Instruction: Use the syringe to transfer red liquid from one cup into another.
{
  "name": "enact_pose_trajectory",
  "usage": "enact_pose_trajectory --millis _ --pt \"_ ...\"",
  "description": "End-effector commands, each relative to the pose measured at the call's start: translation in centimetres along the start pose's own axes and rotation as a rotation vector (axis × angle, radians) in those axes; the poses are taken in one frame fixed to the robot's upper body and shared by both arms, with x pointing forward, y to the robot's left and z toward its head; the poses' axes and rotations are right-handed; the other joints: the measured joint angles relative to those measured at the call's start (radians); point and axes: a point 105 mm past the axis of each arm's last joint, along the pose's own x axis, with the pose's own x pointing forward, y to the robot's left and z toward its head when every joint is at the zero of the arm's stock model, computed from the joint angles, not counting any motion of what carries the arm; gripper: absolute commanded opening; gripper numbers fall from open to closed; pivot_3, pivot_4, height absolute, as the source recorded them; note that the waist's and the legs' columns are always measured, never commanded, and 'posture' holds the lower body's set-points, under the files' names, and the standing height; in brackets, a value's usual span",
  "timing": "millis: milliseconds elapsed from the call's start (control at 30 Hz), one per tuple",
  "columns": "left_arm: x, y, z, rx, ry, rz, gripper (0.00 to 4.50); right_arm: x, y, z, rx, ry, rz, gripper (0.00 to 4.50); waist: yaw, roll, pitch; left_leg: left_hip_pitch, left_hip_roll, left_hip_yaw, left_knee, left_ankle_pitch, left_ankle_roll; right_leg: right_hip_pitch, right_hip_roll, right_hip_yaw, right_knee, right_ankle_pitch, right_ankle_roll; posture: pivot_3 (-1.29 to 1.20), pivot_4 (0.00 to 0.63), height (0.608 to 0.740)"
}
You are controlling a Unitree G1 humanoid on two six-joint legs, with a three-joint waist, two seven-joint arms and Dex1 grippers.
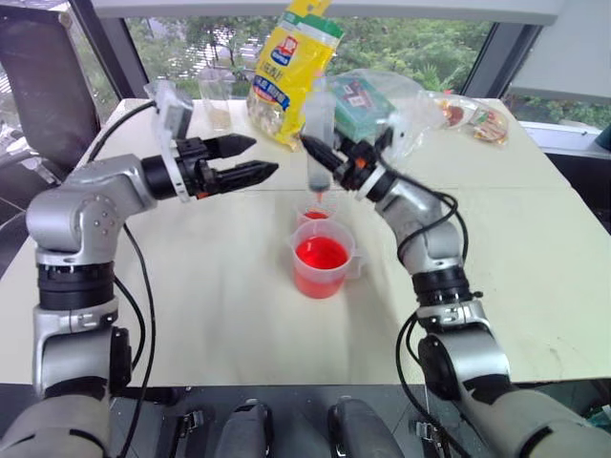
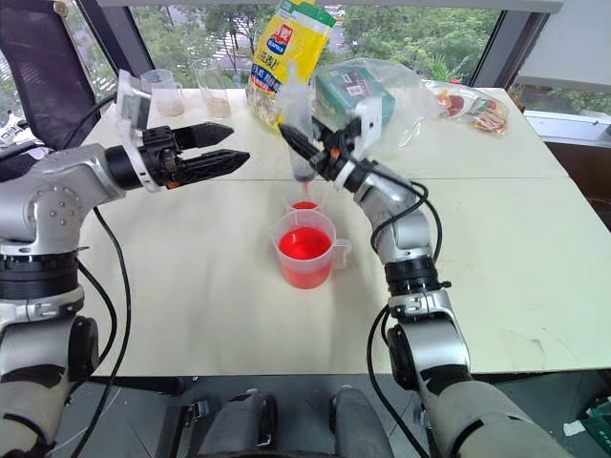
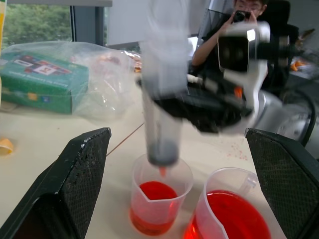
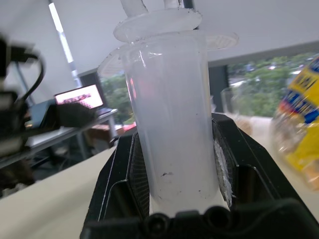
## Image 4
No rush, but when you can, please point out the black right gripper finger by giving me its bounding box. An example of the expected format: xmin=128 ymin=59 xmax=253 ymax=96
xmin=211 ymin=112 xmax=304 ymax=210
xmin=55 ymin=102 xmax=97 ymax=128
xmin=86 ymin=130 xmax=152 ymax=223

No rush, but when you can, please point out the translucent plastic syringe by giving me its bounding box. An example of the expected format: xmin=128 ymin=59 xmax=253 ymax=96
xmin=97 ymin=0 xmax=240 ymax=215

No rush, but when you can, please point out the clear glass cup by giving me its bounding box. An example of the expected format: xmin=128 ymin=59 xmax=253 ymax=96
xmin=220 ymin=86 xmax=241 ymax=120

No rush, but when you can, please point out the lit computer monitor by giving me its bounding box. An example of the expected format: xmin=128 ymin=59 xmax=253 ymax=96
xmin=54 ymin=84 xmax=104 ymax=109

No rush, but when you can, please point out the grey office desk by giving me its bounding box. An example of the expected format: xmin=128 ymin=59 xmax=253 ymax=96
xmin=0 ymin=108 xmax=118 ymax=170

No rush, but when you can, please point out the yellow and blue snack bag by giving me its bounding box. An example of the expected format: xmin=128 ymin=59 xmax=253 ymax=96
xmin=270 ymin=56 xmax=319 ymax=191

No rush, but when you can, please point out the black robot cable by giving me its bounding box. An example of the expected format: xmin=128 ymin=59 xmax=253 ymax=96
xmin=13 ymin=49 xmax=47 ymax=105

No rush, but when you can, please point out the dark window frame post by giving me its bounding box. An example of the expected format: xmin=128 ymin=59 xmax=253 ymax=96
xmin=208 ymin=64 xmax=229 ymax=114

